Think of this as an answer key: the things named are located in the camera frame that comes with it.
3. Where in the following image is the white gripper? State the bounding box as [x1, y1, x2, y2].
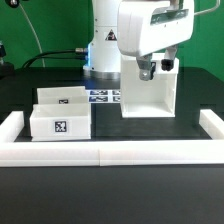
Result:
[117, 0, 194, 81]

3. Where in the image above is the white drawer cabinet box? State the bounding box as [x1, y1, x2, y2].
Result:
[120, 53, 179, 118]

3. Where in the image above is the white front drawer with tag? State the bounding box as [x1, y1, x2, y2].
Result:
[30, 103, 91, 141]

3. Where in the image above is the white drawer with tag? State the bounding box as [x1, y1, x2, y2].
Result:
[37, 86, 88, 104]
[30, 103, 91, 141]

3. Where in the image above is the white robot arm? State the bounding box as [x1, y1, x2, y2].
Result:
[83, 0, 194, 80]

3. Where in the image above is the white rear drawer with tag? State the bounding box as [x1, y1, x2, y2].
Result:
[37, 86, 88, 104]

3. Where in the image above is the white sheet with tags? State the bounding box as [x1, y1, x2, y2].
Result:
[87, 89, 120, 103]

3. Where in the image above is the black cable bundle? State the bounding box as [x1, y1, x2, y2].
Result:
[21, 47, 90, 69]

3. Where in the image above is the grey thin cable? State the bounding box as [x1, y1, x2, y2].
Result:
[18, 3, 46, 68]

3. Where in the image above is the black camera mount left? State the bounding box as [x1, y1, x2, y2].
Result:
[0, 41, 15, 78]

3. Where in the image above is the white U-shaped fence frame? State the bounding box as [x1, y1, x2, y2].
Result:
[0, 109, 224, 167]

